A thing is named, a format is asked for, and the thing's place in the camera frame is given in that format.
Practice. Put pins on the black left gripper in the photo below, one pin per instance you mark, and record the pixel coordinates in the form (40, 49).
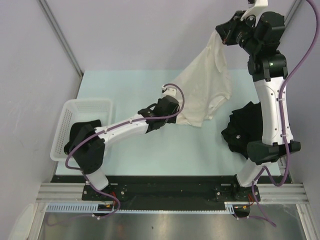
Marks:
(172, 119)

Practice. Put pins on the left aluminium corner post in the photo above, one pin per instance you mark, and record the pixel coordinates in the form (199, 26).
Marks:
(55, 26)

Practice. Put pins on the aluminium frame rail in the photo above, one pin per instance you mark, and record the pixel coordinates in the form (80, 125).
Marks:
(269, 194)

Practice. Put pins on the aluminium corner post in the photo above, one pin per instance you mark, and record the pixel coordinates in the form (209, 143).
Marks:
(287, 20)
(55, 26)

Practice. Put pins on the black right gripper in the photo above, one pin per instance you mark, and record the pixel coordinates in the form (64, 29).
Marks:
(227, 30)

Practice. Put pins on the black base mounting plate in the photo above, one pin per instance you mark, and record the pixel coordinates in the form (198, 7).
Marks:
(173, 193)

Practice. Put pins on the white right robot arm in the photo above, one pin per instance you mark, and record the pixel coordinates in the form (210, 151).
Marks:
(276, 127)

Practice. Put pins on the white plastic laundry basket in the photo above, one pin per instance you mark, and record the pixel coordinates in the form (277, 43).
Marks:
(79, 111)

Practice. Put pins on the right aluminium corner post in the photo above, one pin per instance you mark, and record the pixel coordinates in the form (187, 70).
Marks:
(287, 20)

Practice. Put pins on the black t shirt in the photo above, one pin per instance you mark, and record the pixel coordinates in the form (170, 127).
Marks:
(78, 125)

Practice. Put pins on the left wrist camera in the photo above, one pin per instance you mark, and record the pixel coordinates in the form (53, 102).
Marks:
(168, 91)

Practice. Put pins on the stack of black t shirts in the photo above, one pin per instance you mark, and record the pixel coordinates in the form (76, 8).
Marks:
(244, 132)

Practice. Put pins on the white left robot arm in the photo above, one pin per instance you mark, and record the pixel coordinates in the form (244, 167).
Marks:
(89, 141)

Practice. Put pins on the white slotted cable duct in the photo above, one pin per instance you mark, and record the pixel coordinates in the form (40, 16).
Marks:
(99, 208)

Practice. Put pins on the white t shirt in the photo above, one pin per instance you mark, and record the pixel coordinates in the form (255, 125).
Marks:
(205, 83)

